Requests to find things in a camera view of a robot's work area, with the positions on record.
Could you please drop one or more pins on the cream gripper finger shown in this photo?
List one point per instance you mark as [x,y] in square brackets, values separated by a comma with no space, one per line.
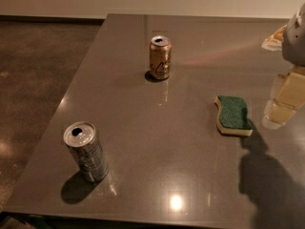
[274,42]
[287,97]

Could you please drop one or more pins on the green and yellow sponge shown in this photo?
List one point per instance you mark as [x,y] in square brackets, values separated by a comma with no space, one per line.
[232,116]

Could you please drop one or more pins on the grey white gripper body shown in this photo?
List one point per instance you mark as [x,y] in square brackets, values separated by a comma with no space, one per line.
[295,42]

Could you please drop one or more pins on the silver drink can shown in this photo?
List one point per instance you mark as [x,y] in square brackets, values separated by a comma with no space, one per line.
[82,141]

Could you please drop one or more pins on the orange soda can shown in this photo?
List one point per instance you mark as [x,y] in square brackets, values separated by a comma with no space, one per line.
[160,57]

